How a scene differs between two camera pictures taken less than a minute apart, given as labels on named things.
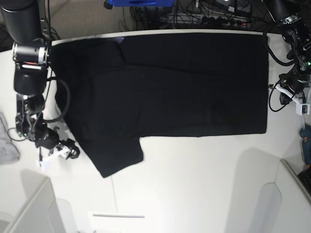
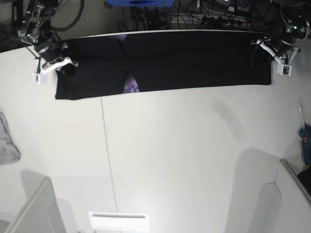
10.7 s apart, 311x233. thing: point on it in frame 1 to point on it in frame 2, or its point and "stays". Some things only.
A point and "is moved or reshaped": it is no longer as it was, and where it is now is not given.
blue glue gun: [305, 132] stays
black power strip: [220, 21] stays
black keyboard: [305, 176] stays
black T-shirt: [113, 90] is moved or reshaped
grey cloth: [8, 152] stays
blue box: [109, 4] stays
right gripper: [292, 85] to [278, 48]
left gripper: [47, 139] to [56, 54]
